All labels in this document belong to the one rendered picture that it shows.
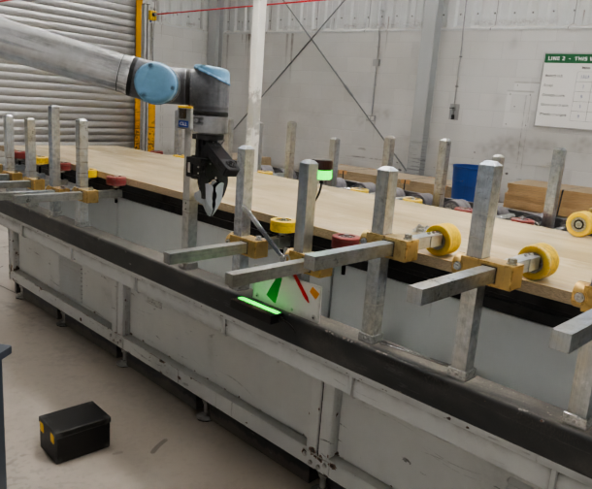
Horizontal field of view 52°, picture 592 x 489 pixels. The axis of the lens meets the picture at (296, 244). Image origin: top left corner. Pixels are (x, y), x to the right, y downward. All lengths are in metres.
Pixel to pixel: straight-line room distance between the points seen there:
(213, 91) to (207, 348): 1.19
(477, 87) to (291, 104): 3.30
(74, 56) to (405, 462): 1.38
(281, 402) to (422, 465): 0.57
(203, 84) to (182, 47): 10.03
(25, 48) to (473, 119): 7.96
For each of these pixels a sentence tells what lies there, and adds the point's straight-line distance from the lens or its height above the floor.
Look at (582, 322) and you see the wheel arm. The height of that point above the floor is 0.96.
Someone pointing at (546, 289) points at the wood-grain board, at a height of 0.89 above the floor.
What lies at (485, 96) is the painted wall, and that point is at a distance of 9.03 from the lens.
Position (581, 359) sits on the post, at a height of 0.83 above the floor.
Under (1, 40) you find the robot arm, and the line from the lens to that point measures 1.52.
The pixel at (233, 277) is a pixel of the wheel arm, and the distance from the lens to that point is 1.41.
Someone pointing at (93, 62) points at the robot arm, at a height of 1.31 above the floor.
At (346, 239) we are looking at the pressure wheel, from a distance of 1.66.
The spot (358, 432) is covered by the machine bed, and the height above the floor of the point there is 0.29.
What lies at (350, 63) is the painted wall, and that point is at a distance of 10.11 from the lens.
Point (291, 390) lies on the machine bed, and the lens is 2.13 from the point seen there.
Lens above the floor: 1.25
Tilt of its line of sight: 13 degrees down
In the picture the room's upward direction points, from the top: 4 degrees clockwise
